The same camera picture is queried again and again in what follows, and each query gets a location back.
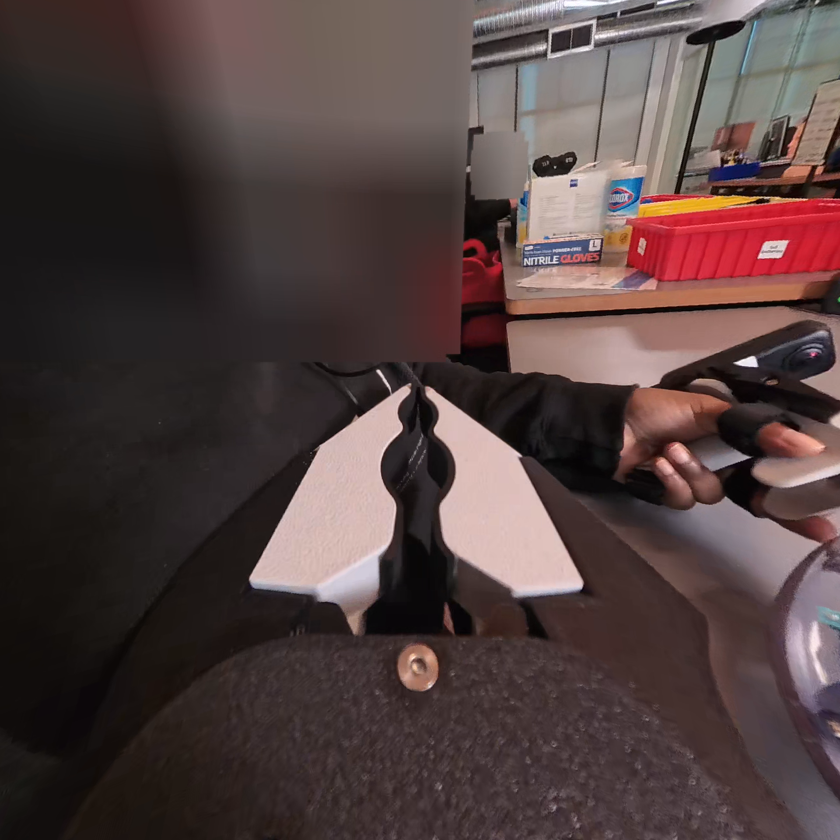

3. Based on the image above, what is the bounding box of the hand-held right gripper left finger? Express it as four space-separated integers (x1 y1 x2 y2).
249 384 421 636

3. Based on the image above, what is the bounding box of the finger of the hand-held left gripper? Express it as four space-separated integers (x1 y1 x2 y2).
751 449 840 490
764 479 840 524

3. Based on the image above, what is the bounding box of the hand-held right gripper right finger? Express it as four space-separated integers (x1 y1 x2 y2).
423 386 585 618

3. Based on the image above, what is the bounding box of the clear maze ball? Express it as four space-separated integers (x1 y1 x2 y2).
773 537 840 795

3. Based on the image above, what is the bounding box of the person's left forearm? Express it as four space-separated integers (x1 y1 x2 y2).
420 361 637 493

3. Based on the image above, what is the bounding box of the person's left hand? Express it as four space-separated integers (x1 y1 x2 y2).
617 386 840 544

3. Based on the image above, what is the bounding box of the red plastic bin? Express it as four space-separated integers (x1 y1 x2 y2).
625 197 840 283

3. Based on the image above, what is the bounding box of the yellow plastic bin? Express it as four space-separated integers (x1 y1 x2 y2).
638 193 788 219

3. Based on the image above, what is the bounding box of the white wipes canister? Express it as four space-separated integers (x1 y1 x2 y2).
602 164 647 253

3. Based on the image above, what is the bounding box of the blue white glove box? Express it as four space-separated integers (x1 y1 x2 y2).
520 233 605 269

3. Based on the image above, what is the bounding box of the white printed box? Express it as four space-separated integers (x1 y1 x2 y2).
527 161 608 242

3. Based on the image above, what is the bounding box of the black floor lamp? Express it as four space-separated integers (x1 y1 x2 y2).
676 20 746 194

